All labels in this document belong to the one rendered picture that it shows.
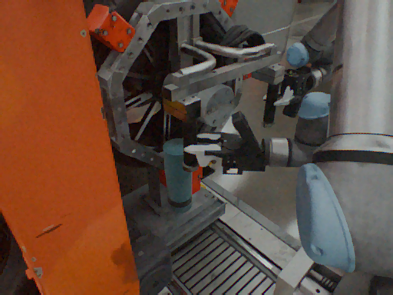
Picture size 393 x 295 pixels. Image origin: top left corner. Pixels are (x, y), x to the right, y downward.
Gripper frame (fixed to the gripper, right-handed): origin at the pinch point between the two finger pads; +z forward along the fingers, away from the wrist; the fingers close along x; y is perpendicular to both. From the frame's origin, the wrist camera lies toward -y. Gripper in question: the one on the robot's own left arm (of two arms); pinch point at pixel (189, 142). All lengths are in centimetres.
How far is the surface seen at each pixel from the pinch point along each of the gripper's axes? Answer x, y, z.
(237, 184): 79, 83, -23
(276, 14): 90, -14, -34
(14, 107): -34.9, -27.1, 16.5
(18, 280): -21, 32, 45
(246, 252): 24, 76, -23
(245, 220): 43, 75, -24
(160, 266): -6.3, 44.7, 9.9
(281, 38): 95, -2, -39
